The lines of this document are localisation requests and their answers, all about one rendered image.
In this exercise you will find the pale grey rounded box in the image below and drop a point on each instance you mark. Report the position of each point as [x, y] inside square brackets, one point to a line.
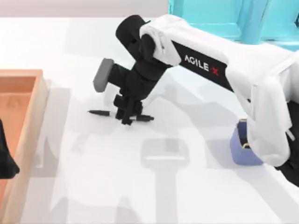
[102, 74]

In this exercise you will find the light blue rack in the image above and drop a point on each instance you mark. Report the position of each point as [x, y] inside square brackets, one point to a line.
[210, 14]

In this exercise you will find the shallow salmon-coloured box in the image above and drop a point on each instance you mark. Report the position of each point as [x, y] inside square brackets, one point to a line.
[25, 121]

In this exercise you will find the black pen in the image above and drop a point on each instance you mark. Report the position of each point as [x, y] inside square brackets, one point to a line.
[100, 112]

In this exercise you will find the blue pen holder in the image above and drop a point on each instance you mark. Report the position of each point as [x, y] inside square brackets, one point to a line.
[243, 154]

